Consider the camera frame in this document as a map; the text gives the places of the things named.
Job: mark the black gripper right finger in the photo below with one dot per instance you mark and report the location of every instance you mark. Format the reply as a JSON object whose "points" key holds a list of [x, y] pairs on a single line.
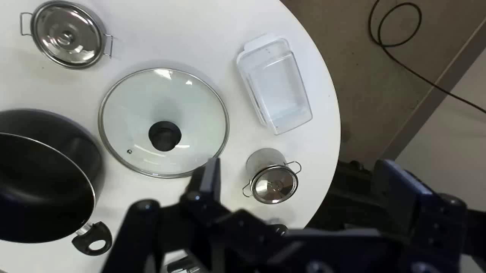
{"points": [[411, 202]]}

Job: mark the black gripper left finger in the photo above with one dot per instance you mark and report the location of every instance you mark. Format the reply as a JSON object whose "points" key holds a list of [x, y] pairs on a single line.
{"points": [[207, 190]]}

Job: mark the small silver pot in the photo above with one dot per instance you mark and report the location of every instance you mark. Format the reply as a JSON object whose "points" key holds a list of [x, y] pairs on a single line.
{"points": [[276, 184]]}

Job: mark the glass lid with black knob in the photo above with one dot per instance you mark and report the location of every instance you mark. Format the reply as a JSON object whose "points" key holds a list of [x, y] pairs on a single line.
{"points": [[153, 106]]}

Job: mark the clear plastic container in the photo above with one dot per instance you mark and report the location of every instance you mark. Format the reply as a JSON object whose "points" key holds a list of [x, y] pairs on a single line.
{"points": [[277, 85]]}

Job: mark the black non-stick pan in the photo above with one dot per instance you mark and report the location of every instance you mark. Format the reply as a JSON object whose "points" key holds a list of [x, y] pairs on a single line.
{"points": [[46, 172]]}

